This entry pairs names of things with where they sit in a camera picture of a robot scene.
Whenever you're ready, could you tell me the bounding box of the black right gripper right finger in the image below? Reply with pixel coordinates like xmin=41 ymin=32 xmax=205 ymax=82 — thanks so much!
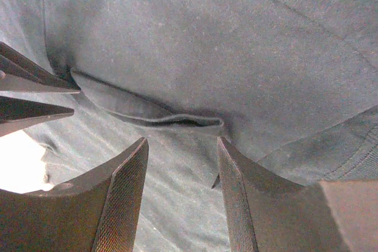
xmin=217 ymin=137 xmax=348 ymax=251

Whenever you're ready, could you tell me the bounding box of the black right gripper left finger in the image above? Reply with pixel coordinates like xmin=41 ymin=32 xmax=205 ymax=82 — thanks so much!
xmin=1 ymin=138 xmax=148 ymax=251

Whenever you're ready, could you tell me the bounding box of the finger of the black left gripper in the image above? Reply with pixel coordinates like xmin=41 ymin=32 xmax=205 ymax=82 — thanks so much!
xmin=1 ymin=42 xmax=80 ymax=93
xmin=1 ymin=96 xmax=74 ymax=137

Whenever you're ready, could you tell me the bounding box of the black t-shirt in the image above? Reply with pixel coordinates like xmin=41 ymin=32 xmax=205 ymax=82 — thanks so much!
xmin=1 ymin=0 xmax=377 ymax=251

